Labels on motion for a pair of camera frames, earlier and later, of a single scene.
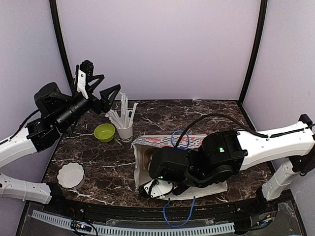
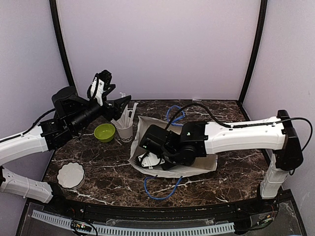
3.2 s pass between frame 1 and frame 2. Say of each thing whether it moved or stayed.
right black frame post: stayed
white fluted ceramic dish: stayed
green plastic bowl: stayed
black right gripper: moved
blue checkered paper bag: moved
